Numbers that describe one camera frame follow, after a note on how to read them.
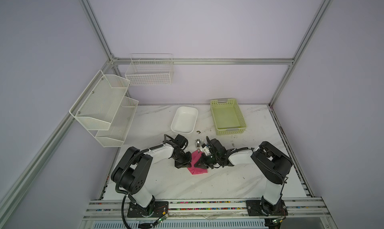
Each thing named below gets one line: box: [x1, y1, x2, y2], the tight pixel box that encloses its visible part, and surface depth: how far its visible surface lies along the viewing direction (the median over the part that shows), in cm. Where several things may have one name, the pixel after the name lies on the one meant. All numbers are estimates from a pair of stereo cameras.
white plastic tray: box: [170, 106, 199, 134], surface depth 112 cm
